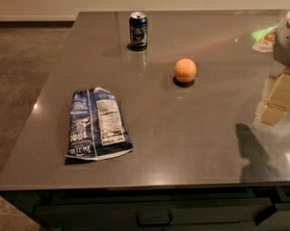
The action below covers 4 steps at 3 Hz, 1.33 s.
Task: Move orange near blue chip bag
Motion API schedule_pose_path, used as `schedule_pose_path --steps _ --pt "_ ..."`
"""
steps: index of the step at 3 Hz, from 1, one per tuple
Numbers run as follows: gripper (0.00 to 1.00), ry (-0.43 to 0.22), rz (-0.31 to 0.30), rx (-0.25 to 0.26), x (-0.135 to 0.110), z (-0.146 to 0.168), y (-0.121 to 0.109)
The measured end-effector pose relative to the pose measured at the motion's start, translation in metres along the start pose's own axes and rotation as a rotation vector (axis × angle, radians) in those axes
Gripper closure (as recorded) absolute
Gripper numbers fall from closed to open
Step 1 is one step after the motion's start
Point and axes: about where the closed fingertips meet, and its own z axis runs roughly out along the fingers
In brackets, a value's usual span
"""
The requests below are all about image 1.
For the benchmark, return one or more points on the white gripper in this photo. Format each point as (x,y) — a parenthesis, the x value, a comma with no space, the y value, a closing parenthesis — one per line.
(288,45)

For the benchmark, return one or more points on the orange fruit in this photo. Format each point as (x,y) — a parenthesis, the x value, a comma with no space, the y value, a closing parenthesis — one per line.
(185,71)

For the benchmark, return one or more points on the blue chip bag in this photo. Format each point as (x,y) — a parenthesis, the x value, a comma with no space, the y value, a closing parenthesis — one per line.
(96,129)

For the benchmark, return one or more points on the white snack package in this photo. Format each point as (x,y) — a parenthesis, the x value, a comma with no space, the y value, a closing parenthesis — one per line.
(264,40)

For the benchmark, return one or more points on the blue soda can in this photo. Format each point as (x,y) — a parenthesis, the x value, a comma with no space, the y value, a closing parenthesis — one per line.
(138,31)

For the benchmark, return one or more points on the dark drawer with handle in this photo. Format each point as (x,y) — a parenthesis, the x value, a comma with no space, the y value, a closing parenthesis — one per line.
(207,211)

